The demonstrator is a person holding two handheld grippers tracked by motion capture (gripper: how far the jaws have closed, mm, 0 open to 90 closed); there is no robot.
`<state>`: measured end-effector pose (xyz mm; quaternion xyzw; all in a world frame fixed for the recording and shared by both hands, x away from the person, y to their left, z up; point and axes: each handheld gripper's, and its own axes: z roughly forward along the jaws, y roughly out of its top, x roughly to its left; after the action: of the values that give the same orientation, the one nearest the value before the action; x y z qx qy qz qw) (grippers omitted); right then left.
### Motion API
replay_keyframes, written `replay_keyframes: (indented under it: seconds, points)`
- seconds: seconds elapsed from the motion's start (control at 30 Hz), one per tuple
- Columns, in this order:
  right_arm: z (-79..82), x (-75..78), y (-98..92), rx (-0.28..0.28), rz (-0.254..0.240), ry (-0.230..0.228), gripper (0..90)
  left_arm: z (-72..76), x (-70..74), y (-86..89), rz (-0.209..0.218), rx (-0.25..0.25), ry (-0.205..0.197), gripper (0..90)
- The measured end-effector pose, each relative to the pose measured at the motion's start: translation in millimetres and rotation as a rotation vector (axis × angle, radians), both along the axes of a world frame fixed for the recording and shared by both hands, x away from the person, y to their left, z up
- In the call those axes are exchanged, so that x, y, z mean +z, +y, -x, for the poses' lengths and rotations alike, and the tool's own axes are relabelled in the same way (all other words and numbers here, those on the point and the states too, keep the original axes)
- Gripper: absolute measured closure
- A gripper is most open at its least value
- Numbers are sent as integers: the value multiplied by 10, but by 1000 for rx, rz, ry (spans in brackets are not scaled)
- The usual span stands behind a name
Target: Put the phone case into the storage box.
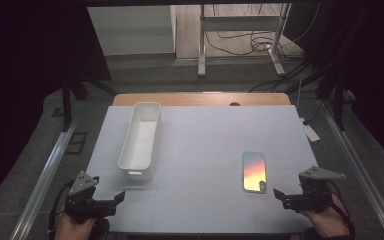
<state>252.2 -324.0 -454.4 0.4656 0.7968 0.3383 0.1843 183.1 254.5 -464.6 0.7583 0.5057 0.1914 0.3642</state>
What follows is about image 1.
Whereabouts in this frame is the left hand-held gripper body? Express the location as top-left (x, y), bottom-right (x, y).
top-left (64, 170), bottom-right (118, 225)

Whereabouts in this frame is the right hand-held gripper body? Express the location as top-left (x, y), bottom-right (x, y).
top-left (291, 165), bottom-right (347, 214)

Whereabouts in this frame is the sunset gradient phone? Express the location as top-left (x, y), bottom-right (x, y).
top-left (241, 150), bottom-right (268, 194)

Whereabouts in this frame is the white plastic storage bin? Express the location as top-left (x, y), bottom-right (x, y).
top-left (117, 101), bottom-right (161, 182)

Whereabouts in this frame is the person's right hand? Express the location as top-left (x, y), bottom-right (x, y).
top-left (300, 194), bottom-right (352, 239)

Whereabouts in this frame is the person's left hand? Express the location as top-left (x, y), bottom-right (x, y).
top-left (54, 212), bottom-right (98, 240)

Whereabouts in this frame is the white power strip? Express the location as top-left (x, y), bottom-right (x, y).
top-left (299, 117), bottom-right (321, 144)

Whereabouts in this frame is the white table cover board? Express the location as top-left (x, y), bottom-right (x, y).
top-left (85, 105), bottom-right (319, 234)

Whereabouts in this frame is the black stand leg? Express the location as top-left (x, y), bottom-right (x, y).
top-left (61, 78), bottom-right (91, 132)
top-left (315, 76), bottom-right (348, 132)

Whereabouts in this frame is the wooden table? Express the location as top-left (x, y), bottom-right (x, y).
top-left (112, 92), bottom-right (292, 107)

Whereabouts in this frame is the black curtain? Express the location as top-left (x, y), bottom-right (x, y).
top-left (283, 0), bottom-right (384, 174)
top-left (0, 0), bottom-right (112, 214)

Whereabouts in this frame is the white cabinet panel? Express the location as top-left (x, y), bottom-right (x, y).
top-left (87, 5), bottom-right (178, 57)

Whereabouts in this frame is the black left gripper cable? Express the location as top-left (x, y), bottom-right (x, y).
top-left (47, 179), bottom-right (76, 235)

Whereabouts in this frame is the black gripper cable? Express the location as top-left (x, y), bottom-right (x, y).
top-left (47, 179), bottom-right (76, 235)
top-left (326, 189), bottom-right (356, 234)

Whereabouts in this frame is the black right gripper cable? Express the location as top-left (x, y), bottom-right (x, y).
top-left (326, 189), bottom-right (356, 234)

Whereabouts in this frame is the aluminium rail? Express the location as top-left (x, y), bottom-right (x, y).
top-left (9, 119), bottom-right (80, 240)
top-left (320, 99), bottom-right (384, 240)

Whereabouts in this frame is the tangle of black floor cables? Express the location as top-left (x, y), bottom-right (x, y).
top-left (205, 3), bottom-right (318, 94)

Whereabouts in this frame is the white metal desk frame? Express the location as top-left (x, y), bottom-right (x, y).
top-left (197, 3), bottom-right (292, 78)

